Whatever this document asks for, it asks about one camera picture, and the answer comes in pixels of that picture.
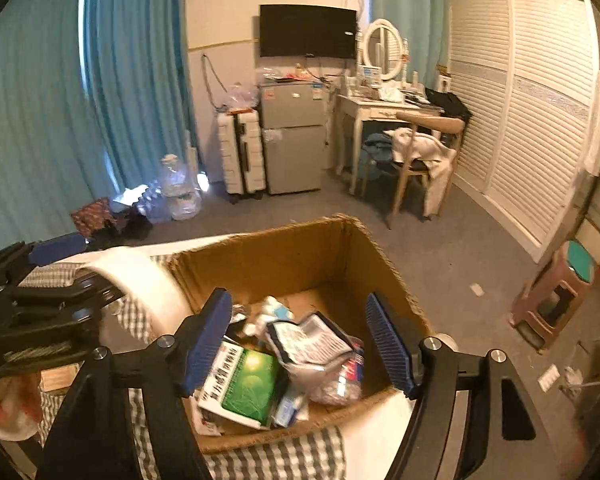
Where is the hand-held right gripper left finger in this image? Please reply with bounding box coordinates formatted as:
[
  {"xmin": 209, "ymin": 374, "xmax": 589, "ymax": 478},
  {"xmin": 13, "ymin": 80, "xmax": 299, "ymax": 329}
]
[{"xmin": 35, "ymin": 287, "xmax": 233, "ymax": 480}]

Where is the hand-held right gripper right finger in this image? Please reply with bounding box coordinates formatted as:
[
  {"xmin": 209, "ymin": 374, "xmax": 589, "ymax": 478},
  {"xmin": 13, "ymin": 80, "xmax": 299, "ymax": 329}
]
[{"xmin": 365, "ymin": 291, "xmax": 561, "ymax": 480}]

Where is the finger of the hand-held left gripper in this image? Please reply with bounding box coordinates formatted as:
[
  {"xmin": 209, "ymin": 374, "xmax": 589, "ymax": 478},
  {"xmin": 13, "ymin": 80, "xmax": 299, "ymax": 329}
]
[
  {"xmin": 0, "ymin": 269, "xmax": 123, "ymax": 313},
  {"xmin": 0, "ymin": 236, "xmax": 90, "ymax": 288}
]

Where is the green white box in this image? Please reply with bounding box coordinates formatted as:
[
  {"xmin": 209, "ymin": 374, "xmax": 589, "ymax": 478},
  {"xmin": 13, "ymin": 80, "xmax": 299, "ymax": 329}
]
[{"xmin": 197, "ymin": 340, "xmax": 291, "ymax": 431}]

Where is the white printed plastic pouch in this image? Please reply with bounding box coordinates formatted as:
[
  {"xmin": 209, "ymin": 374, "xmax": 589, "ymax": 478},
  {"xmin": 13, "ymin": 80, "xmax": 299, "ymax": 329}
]
[{"xmin": 264, "ymin": 311, "xmax": 366, "ymax": 376}]

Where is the large cardboard box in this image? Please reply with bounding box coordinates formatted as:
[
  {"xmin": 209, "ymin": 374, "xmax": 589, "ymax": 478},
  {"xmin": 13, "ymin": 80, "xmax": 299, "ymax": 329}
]
[{"xmin": 167, "ymin": 214, "xmax": 433, "ymax": 456}]

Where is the person's left hand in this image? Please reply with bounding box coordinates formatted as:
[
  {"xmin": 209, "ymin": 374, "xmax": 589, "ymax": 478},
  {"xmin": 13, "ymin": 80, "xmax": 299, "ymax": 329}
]
[{"xmin": 0, "ymin": 371, "xmax": 43, "ymax": 428}]

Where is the red patterned bag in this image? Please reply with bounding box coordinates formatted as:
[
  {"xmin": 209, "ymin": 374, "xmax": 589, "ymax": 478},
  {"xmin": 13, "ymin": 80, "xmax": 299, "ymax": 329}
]
[{"xmin": 70, "ymin": 197, "xmax": 113, "ymax": 236}]

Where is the white crumpled packet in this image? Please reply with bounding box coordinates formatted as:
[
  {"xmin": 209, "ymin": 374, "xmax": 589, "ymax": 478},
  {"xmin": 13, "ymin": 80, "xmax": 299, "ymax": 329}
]
[{"xmin": 242, "ymin": 295, "xmax": 296, "ymax": 338}]

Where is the small clear water bottle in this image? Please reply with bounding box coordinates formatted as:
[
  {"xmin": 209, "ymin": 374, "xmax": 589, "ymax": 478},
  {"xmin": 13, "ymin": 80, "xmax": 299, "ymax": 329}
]
[{"xmin": 137, "ymin": 185, "xmax": 171, "ymax": 223}]

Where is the small blue white box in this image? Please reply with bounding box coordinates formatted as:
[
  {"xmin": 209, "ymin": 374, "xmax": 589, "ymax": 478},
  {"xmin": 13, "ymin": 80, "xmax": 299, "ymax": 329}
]
[{"xmin": 272, "ymin": 394, "xmax": 311, "ymax": 428}]

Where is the grey white checkered blanket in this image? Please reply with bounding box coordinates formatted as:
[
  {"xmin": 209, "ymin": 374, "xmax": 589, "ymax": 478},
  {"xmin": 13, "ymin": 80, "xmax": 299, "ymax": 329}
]
[{"xmin": 17, "ymin": 255, "xmax": 348, "ymax": 480}]

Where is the large clear water bottle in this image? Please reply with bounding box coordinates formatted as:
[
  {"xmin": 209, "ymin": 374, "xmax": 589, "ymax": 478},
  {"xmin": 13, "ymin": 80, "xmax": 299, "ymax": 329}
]
[{"xmin": 160, "ymin": 154, "xmax": 203, "ymax": 221}]

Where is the blue curtain panel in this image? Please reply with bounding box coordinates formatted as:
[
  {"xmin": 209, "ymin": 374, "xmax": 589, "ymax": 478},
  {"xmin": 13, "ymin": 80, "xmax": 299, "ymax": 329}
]
[
  {"xmin": 82, "ymin": 0, "xmax": 198, "ymax": 196},
  {"xmin": 0, "ymin": 0, "xmax": 88, "ymax": 261}
]

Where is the white ribbed suitcase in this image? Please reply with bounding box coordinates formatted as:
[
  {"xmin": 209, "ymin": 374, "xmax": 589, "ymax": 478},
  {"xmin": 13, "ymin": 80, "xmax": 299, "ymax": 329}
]
[{"xmin": 217, "ymin": 110, "xmax": 267, "ymax": 205}]

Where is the blue clothing pile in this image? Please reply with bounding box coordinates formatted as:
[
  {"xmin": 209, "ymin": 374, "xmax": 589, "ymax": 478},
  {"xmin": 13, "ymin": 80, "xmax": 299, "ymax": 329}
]
[{"xmin": 357, "ymin": 132, "xmax": 396, "ymax": 181}]

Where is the white clothing pile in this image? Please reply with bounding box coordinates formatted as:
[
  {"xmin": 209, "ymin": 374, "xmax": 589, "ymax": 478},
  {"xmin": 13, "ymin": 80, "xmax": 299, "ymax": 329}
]
[{"xmin": 384, "ymin": 127, "xmax": 458, "ymax": 216}]

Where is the small grey fridge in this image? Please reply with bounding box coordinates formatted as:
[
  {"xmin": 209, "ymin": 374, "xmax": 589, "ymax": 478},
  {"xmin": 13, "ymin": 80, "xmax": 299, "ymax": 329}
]
[{"xmin": 258, "ymin": 81, "xmax": 327, "ymax": 196}]

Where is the wooden chair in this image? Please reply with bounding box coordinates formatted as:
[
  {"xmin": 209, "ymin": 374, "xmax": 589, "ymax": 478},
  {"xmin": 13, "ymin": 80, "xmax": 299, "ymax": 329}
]
[{"xmin": 390, "ymin": 111, "xmax": 467, "ymax": 221}]

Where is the clear plastic bag with clutter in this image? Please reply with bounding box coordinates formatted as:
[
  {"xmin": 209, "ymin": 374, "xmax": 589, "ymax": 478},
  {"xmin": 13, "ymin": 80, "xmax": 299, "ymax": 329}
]
[{"xmin": 224, "ymin": 82, "xmax": 260, "ymax": 115}]

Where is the white dressing table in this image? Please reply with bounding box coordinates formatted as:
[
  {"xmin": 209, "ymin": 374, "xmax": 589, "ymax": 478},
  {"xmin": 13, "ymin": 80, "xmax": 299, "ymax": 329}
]
[{"xmin": 335, "ymin": 91, "xmax": 443, "ymax": 195}]

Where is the black handbag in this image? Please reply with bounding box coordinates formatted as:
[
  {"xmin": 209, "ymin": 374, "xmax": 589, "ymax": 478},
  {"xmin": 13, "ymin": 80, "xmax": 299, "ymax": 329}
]
[{"xmin": 424, "ymin": 87, "xmax": 473, "ymax": 121}]

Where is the white louvred wardrobe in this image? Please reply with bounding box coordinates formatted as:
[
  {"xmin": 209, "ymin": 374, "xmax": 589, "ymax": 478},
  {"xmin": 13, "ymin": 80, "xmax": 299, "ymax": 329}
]
[{"xmin": 447, "ymin": 0, "xmax": 600, "ymax": 263}]

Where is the white oval vanity mirror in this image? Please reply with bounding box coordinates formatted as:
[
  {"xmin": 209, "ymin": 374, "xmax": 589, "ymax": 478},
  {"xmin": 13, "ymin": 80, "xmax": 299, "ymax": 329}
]
[{"xmin": 362, "ymin": 18, "xmax": 406, "ymax": 82}]

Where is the white hanging cloth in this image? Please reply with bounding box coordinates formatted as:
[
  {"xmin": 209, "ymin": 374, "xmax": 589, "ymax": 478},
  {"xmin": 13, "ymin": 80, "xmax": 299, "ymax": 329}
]
[{"xmin": 582, "ymin": 72, "xmax": 600, "ymax": 176}]

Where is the narrow blue curtain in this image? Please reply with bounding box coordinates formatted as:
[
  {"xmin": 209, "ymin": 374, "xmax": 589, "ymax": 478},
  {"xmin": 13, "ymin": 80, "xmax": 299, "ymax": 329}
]
[{"xmin": 370, "ymin": 0, "xmax": 451, "ymax": 73}]

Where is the black wall cable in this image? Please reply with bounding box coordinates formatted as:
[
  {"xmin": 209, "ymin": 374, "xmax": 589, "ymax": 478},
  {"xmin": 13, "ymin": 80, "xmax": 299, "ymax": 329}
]
[{"xmin": 201, "ymin": 52, "xmax": 227, "ymax": 112}]

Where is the black wall television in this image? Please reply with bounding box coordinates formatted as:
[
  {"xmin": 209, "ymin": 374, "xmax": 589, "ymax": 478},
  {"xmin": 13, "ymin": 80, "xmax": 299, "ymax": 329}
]
[{"xmin": 259, "ymin": 4, "xmax": 358, "ymax": 59}]

